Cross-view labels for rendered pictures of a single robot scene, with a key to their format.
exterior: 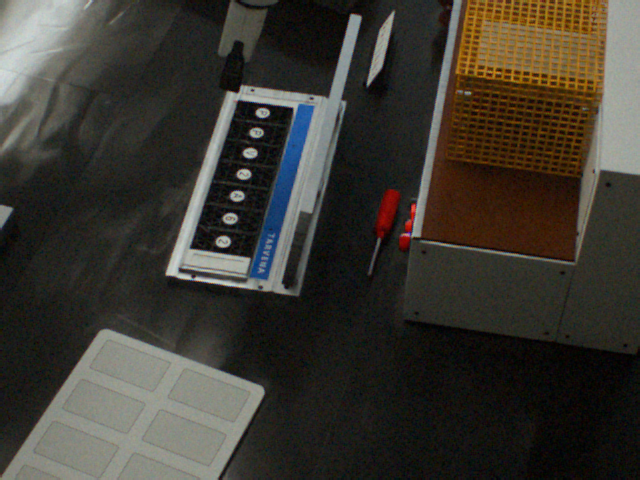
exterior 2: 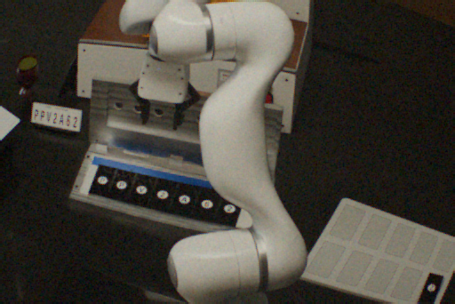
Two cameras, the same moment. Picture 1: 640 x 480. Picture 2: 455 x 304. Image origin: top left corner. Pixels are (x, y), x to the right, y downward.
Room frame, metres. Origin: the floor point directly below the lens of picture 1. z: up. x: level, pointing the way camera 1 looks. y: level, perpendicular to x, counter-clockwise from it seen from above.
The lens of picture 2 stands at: (1.31, 1.82, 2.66)
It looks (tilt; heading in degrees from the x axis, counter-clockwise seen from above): 43 degrees down; 271
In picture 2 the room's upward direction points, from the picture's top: 4 degrees clockwise
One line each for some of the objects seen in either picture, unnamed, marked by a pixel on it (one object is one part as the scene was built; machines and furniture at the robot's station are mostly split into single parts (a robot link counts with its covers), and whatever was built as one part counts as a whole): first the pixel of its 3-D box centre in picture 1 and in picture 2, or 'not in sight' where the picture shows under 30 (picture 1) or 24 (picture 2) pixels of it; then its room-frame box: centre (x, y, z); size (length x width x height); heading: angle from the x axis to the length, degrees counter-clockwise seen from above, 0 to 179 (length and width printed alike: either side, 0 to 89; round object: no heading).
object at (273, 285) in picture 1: (261, 183); (166, 190); (1.47, 0.10, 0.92); 0.44 x 0.21 x 0.04; 171
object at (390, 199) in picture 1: (381, 234); not in sight; (1.38, -0.10, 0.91); 0.18 x 0.03 x 0.03; 167
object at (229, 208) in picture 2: (223, 244); (229, 210); (1.33, 0.15, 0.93); 0.10 x 0.05 x 0.01; 81
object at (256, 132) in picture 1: (256, 135); (121, 187); (1.58, 0.11, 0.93); 0.10 x 0.05 x 0.01; 81
